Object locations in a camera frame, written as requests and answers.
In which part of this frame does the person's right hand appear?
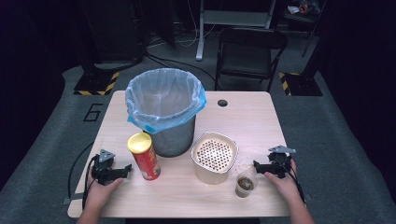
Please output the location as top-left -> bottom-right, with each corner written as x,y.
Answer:
263,158 -> 302,204

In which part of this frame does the clear plastic cup brown liquid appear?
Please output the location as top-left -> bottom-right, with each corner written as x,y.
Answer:
234,169 -> 259,199

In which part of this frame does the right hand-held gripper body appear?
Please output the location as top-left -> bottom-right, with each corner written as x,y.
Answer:
266,145 -> 297,180

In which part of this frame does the dark cabinet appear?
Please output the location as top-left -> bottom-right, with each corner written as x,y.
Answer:
77,0 -> 148,64

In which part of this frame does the person's left hand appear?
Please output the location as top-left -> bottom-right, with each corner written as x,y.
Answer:
85,167 -> 124,213

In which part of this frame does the hand-held gripper cable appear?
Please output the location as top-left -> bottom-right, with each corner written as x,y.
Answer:
278,158 -> 307,204
81,154 -> 100,210

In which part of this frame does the black folding chair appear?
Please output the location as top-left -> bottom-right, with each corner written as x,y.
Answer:
214,27 -> 290,93

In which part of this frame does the left hand-held gripper cable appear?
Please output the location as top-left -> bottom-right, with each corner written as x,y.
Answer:
81,154 -> 100,210

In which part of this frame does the yellow black striped base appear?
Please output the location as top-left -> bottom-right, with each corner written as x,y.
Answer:
277,71 -> 324,97
73,71 -> 121,97

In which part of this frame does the grey mesh trash can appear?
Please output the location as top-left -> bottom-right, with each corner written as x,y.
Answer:
143,114 -> 197,159

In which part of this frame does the foil container with perforated insert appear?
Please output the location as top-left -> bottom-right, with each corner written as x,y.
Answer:
191,131 -> 240,186

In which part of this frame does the dark chair with clutter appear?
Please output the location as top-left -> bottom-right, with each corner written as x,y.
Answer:
278,0 -> 329,59

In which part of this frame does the white metal stand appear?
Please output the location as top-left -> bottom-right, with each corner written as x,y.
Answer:
194,0 -> 277,62

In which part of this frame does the grey bin with blue bag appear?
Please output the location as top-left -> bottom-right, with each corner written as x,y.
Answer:
124,67 -> 207,135

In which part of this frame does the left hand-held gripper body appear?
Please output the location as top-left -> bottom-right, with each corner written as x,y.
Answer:
90,148 -> 125,187

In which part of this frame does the red chip can yellow lid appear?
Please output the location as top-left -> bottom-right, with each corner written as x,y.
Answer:
126,132 -> 163,182

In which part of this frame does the right hand-held gripper cable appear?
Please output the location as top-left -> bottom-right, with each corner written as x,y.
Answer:
278,158 -> 307,204

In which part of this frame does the thin black floor cable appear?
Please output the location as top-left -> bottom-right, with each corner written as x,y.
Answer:
67,141 -> 95,200

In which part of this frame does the white floor cable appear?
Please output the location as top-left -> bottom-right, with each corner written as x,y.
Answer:
146,0 -> 218,49

